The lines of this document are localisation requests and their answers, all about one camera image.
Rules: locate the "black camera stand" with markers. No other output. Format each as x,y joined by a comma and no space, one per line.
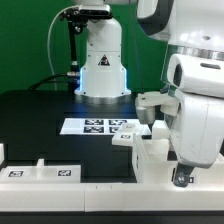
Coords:
77,20

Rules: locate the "white cabinet body box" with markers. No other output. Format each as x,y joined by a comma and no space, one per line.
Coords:
151,165

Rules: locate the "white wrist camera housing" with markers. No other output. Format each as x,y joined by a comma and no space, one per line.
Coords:
196,75

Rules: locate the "white marker sheet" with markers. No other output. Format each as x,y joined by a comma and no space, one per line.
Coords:
100,126

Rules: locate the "white cabinet door panel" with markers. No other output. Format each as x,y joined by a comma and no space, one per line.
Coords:
41,173

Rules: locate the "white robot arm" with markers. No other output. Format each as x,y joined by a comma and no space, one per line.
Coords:
188,27

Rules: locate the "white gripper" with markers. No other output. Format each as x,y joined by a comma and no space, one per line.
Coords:
196,133

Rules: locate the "white front fence bar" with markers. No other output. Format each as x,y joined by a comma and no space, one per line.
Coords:
109,197

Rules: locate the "small white cabinet top panel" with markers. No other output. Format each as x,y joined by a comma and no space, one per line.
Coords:
124,135

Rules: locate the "white left fence bar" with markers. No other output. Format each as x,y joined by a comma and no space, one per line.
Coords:
1,153

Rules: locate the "white fence bar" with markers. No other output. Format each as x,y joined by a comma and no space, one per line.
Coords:
1,153
109,197

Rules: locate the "long white cabinet side piece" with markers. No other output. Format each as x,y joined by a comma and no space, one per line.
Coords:
160,130

